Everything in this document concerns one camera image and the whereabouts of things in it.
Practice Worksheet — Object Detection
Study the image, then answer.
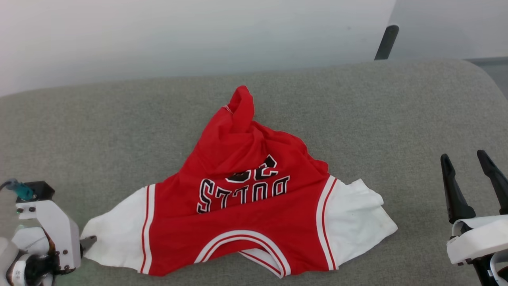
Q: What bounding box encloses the red white basketball jersey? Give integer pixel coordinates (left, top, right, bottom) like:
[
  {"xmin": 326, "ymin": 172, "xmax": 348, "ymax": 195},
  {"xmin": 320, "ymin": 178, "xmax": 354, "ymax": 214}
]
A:
[{"xmin": 81, "ymin": 85, "xmax": 398, "ymax": 278}]

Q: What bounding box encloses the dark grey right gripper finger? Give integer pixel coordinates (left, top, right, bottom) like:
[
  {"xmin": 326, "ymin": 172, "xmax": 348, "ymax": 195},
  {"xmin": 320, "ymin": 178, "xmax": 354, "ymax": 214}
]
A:
[
  {"xmin": 477, "ymin": 150, "xmax": 508, "ymax": 215},
  {"xmin": 441, "ymin": 154, "xmax": 476, "ymax": 224}
]

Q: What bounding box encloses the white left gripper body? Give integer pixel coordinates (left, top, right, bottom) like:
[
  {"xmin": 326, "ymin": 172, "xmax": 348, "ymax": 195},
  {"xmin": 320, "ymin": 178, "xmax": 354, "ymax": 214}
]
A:
[{"xmin": 16, "ymin": 200, "xmax": 82, "ymax": 274}]

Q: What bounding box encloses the teal camera cable connector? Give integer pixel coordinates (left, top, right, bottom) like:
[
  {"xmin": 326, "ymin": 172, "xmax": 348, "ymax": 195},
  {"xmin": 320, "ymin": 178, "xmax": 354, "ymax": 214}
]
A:
[{"xmin": 5, "ymin": 179, "xmax": 35, "ymax": 201}]

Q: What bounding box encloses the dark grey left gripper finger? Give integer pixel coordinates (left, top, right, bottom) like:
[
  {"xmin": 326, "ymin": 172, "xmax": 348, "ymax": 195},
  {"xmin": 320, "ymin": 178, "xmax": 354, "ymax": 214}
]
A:
[{"xmin": 81, "ymin": 236, "xmax": 97, "ymax": 257}]

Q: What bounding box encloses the grey fabric sofa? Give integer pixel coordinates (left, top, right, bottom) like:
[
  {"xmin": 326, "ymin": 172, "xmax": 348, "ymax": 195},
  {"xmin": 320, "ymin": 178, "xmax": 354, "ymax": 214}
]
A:
[{"xmin": 0, "ymin": 59, "xmax": 508, "ymax": 286}]

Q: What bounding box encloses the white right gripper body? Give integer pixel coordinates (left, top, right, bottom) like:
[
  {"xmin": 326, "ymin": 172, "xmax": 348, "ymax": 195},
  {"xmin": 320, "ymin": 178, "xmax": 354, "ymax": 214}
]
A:
[{"xmin": 446, "ymin": 214, "xmax": 508, "ymax": 265}]

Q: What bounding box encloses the black round pole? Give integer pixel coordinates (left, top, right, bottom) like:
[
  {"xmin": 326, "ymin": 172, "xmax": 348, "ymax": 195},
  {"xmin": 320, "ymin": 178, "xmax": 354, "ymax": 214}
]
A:
[{"xmin": 374, "ymin": 25, "xmax": 400, "ymax": 61}]

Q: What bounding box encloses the white partition panel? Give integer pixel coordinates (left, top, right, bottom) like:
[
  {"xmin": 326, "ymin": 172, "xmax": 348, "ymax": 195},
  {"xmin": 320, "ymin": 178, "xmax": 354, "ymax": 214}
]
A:
[{"xmin": 387, "ymin": 0, "xmax": 508, "ymax": 60}]

